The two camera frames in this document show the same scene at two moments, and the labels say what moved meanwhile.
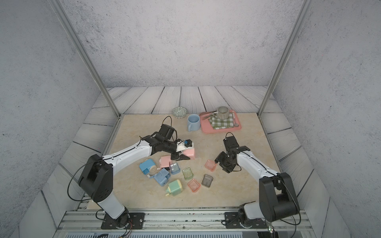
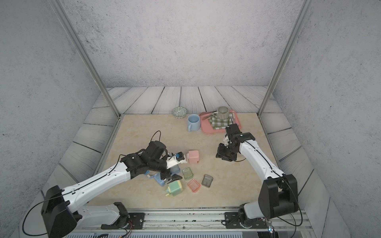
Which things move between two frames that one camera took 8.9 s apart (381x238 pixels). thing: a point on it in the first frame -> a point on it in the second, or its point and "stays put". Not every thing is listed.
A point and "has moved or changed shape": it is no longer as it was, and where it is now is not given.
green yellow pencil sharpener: [174, 188] stays put
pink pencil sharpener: [189, 150] has moved or changed shape
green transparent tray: [188, 173] stays put
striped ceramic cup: [222, 113] stays put
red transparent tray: [193, 185] stays put
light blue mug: [193, 122] stays put
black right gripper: [219, 158] -> [220, 153]
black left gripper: [178, 157] -> [173, 178]
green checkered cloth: [217, 123] stays put
